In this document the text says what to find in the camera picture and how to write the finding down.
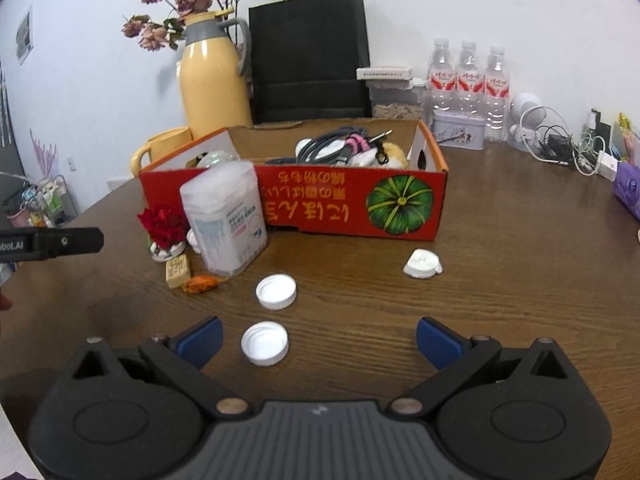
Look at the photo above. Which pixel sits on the black green bottle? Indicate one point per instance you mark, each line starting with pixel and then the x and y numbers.
pixel 597 127

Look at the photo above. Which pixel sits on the small beige block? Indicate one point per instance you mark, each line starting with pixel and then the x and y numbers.
pixel 178 270

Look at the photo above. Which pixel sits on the red label water bottle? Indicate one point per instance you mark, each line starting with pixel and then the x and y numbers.
pixel 469 72
pixel 441 70
pixel 496 85

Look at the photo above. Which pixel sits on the purple packet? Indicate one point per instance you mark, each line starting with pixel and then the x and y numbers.
pixel 629 187

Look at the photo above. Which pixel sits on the white bottle cap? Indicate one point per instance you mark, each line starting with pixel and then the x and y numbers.
pixel 265 344
pixel 275 291

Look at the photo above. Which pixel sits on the red flower ornament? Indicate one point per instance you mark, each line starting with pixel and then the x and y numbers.
pixel 162 225

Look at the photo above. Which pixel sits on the yellow snack packet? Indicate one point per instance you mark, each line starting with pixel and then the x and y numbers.
pixel 630 137

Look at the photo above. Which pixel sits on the flat white box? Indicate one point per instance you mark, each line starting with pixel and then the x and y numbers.
pixel 385 72

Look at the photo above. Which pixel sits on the white astronaut gadget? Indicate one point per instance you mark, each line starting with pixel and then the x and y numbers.
pixel 530 110

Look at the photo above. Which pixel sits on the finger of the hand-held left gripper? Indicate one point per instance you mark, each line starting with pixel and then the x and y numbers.
pixel 70 243

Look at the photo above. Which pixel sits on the pink fuzzy tie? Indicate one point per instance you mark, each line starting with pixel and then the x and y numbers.
pixel 357 142

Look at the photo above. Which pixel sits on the black paper bag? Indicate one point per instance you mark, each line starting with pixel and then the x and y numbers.
pixel 310 50

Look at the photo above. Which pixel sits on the wall notice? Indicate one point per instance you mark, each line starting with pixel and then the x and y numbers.
pixel 24 35

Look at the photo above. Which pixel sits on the small orange toy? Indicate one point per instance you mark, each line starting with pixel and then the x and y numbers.
pixel 200 284

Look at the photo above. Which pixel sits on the clear seed container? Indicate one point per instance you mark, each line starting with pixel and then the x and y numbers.
pixel 397 110

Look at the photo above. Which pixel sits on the yellow mug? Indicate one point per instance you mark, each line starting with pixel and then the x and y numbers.
pixel 165 147

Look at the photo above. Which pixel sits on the red pumpkin print cardboard box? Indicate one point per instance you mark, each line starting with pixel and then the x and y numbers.
pixel 320 205

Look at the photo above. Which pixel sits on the black power adapter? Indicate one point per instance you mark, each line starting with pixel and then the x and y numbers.
pixel 557 145

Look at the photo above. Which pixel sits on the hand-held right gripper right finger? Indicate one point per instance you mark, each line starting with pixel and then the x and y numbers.
pixel 440 342

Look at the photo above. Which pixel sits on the printed grey tin box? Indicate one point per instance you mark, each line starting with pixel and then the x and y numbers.
pixel 457 132

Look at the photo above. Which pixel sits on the iridescent glitter plastic bag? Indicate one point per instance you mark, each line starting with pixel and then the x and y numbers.
pixel 215 159

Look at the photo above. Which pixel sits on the purple flower wall decal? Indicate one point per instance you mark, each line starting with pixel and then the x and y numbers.
pixel 45 155

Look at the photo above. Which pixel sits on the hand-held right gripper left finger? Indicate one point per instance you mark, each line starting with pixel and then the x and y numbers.
pixel 200 342

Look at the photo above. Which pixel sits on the dried rose bouquet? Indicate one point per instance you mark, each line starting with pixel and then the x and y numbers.
pixel 192 2

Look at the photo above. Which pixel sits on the yellow thermos jug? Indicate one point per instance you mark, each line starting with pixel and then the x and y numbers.
pixel 212 90

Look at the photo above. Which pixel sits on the white charger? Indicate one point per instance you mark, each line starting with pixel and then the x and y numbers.
pixel 609 166

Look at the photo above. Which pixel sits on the white cotton swab container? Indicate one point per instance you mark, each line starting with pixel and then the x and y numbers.
pixel 220 220

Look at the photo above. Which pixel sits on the white wall socket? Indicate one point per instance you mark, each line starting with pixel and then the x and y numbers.
pixel 71 163

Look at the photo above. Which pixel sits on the yellow plush toy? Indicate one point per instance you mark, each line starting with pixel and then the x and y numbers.
pixel 394 155

